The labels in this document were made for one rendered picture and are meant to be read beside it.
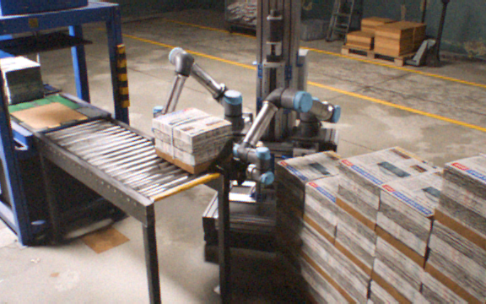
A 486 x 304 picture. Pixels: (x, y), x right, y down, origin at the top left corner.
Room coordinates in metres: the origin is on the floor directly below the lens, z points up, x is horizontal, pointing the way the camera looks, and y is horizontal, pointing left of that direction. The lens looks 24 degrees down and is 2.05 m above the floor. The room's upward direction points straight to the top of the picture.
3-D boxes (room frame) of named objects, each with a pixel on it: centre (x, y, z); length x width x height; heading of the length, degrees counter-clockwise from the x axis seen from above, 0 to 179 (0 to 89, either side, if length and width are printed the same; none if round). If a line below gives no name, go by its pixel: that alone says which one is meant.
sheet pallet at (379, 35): (8.94, -2.38, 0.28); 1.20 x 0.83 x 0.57; 43
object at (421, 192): (1.91, -0.78, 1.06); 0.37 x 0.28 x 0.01; 117
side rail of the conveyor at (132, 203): (2.77, 0.92, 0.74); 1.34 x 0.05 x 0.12; 43
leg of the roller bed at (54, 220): (3.20, 1.32, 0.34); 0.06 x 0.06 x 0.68; 43
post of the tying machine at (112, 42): (3.76, 0.91, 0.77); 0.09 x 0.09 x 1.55; 43
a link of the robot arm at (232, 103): (3.31, 0.07, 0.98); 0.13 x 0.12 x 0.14; 23
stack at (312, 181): (2.29, -0.61, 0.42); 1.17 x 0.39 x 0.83; 26
